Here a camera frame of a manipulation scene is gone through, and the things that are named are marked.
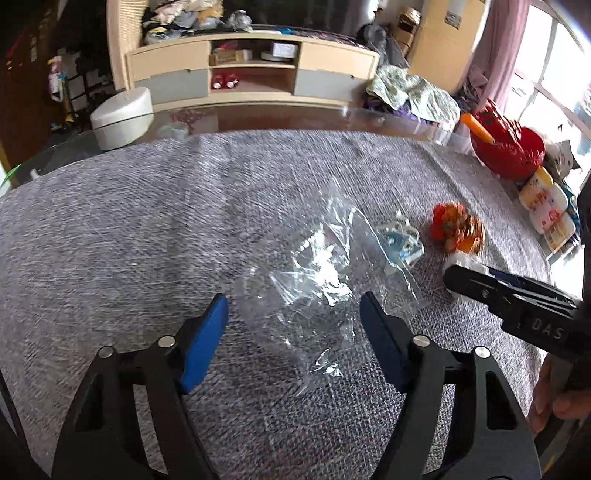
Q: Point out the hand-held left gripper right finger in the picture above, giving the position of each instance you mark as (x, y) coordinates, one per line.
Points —
(383, 341)

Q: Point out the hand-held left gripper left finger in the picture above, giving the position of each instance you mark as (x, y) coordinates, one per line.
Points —
(205, 341)

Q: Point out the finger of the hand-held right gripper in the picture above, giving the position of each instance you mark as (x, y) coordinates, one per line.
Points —
(531, 288)
(471, 286)

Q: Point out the white printed wrapper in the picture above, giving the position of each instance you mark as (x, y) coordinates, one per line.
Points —
(461, 261)

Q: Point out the clear plastic bag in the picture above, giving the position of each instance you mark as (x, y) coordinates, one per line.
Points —
(300, 286)

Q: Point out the person's right hand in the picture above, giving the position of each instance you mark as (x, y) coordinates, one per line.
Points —
(549, 397)

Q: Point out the orange foil wrapper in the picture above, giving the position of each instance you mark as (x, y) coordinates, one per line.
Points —
(455, 226)

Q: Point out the white yellow-label bottle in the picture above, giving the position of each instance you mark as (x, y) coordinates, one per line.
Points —
(561, 233)

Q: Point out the white pink-label bottle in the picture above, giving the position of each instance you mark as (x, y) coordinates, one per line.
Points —
(549, 210)

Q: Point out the clear blister pack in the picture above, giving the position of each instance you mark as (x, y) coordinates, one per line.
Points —
(399, 244)

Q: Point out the white yellow-capped bottle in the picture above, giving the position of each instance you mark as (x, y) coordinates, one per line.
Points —
(535, 187)

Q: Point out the grey table mat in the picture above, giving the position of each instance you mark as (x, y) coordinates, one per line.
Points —
(138, 230)

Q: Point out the red openwork basket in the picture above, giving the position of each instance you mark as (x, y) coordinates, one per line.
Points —
(508, 147)

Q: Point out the orange plastic stick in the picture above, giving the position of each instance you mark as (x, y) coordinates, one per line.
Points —
(478, 127)

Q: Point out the floral cloth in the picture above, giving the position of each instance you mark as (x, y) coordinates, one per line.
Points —
(406, 90)

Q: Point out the window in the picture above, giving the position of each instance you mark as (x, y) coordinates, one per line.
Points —
(568, 69)

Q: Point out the white round stool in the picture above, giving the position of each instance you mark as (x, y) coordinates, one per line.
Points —
(122, 117)

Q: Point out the beige standing air conditioner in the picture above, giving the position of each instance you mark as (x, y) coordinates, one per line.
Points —
(443, 41)

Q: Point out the pink curtain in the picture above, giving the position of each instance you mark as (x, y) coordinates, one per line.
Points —
(508, 41)

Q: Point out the blue grey bags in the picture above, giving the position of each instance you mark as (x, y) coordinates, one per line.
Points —
(378, 44)

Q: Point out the red shoes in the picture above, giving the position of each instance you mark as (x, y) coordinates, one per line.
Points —
(225, 81)

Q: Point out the cardboard boxes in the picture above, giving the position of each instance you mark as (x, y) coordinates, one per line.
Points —
(408, 27)

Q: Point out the beige television cabinet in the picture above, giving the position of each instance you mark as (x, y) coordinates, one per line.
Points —
(175, 62)

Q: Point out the beige folding screen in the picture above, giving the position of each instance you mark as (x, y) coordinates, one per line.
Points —
(122, 32)

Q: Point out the pile of clothes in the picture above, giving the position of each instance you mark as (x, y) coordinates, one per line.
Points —
(184, 18)

